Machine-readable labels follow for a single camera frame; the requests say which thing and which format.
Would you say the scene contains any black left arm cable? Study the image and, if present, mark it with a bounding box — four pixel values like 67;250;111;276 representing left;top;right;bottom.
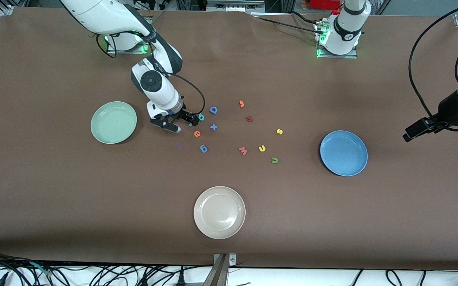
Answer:
408;0;458;133

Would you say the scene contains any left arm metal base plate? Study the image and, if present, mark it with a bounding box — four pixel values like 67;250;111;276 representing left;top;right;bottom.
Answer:
314;20;359;59

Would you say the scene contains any black floor cable with plug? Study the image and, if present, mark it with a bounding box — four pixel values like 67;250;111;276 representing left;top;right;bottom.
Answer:
142;265;198;286

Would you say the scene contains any teal floor cable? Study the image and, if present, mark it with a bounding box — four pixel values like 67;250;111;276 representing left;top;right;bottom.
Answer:
29;261;50;276

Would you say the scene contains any mint green plate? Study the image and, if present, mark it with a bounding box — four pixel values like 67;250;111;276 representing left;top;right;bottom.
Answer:
90;101;138;145

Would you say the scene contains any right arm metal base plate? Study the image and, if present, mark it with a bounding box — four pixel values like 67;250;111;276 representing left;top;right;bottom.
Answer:
107;30;152;54

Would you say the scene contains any red box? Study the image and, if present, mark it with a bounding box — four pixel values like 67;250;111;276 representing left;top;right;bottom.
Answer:
308;0;342;11

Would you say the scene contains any black table cable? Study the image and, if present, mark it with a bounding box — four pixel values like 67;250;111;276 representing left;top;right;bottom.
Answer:
249;15;325;36
287;11;319;24

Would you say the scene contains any aluminium profile bar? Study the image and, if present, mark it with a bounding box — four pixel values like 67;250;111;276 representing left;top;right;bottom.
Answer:
203;254;230;286

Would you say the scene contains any metal frame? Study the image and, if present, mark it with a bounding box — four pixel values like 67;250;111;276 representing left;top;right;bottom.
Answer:
206;0;266;13

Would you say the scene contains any beige plate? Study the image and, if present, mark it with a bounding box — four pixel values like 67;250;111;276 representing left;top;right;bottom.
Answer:
193;186;246;240

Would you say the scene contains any small metal bracket plate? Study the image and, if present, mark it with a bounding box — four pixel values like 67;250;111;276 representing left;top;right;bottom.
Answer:
213;253;237;267

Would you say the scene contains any blue plate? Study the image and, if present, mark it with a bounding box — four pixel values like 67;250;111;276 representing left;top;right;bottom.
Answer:
320;130;369;177

